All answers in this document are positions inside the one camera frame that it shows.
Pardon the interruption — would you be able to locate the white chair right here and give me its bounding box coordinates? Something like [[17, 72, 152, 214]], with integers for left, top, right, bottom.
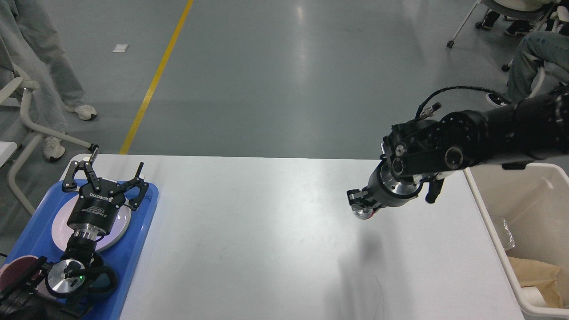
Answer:
[[446, 0, 560, 48]]

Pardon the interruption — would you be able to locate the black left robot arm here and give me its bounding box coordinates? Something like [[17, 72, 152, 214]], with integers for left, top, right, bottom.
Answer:
[[1, 150, 158, 320]]

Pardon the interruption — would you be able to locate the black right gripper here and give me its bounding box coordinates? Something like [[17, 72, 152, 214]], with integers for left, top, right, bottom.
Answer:
[[346, 118, 472, 208]]

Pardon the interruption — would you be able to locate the dark blue mug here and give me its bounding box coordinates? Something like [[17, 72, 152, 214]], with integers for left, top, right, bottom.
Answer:
[[83, 265, 118, 304]]

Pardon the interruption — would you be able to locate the green plate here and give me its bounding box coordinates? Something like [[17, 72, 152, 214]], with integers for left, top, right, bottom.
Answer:
[[96, 225, 128, 252]]

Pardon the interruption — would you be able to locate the blue plastic tray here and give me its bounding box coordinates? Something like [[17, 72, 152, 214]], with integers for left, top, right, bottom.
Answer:
[[6, 181, 159, 320]]

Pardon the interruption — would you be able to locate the white chair base far right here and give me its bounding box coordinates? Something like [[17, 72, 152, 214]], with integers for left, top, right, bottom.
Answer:
[[502, 9, 569, 96]]

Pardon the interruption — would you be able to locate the beige plastic bin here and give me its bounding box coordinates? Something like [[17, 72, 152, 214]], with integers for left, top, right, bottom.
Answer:
[[464, 163, 569, 320]]

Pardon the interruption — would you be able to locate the aluminium foil sheet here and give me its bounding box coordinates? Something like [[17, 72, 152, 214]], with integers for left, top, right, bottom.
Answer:
[[496, 217, 516, 251]]

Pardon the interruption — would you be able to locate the person in grey trousers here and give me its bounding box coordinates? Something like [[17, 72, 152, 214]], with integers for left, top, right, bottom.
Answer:
[[1, 0, 97, 133]]

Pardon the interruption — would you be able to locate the person in black seated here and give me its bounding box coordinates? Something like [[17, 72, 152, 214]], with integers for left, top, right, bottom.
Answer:
[[475, 0, 568, 36]]

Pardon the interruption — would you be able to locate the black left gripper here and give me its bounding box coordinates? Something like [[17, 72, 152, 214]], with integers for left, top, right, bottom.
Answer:
[[62, 148, 150, 237]]

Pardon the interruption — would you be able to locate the grey office chair left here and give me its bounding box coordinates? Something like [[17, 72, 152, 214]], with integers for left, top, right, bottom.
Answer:
[[0, 63, 98, 216]]

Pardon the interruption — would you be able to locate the person in blue jeans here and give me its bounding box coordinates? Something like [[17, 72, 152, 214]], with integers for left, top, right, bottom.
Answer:
[[486, 25, 569, 107]]

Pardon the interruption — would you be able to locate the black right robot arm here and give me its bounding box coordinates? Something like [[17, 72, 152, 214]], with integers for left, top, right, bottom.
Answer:
[[347, 87, 569, 220]]

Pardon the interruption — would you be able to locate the pink plate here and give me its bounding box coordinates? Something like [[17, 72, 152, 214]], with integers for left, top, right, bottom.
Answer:
[[51, 195, 132, 251]]

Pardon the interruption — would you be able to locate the crushed red soda can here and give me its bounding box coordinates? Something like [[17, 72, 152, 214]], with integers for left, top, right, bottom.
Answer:
[[351, 205, 383, 220]]

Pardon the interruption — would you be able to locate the white side table corner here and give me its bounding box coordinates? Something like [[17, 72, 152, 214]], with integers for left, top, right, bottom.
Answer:
[[0, 141, 18, 168]]

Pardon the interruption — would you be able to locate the pink mug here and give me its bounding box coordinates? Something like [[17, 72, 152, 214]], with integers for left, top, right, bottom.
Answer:
[[0, 255, 48, 300]]

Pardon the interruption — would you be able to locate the brown paper bag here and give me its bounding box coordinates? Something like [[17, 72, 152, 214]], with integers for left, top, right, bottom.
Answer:
[[508, 257, 563, 308]]

